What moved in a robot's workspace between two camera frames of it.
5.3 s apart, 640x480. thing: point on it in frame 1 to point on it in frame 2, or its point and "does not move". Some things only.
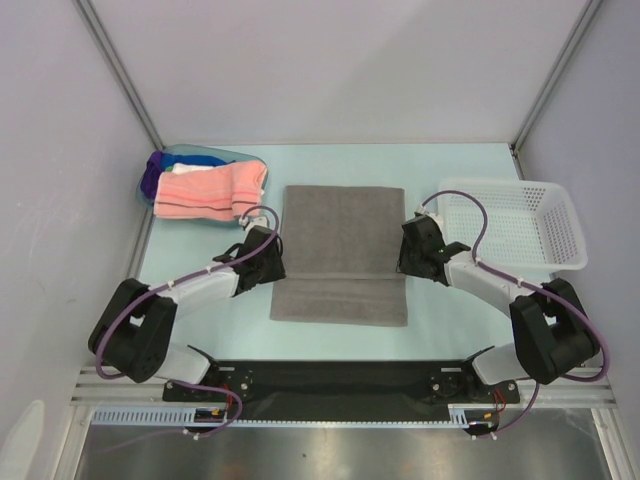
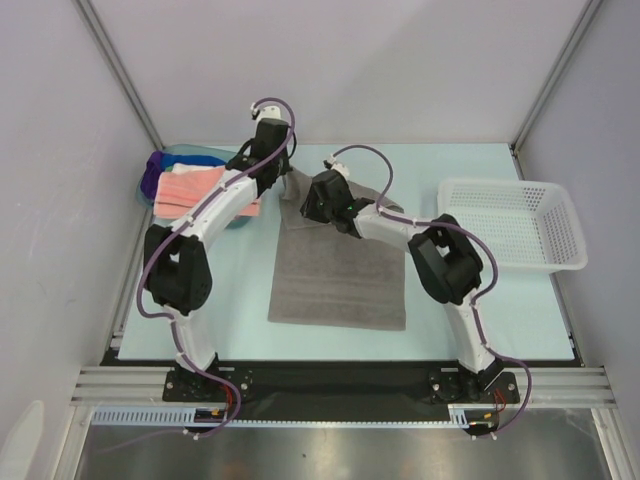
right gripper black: x=409 y=255 to x=310 y=209
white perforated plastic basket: x=531 y=227 does not move
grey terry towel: x=339 y=259 does not move
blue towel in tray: x=168 y=160 does not move
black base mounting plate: x=344 y=391 does not move
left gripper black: x=277 y=271 to x=285 y=165
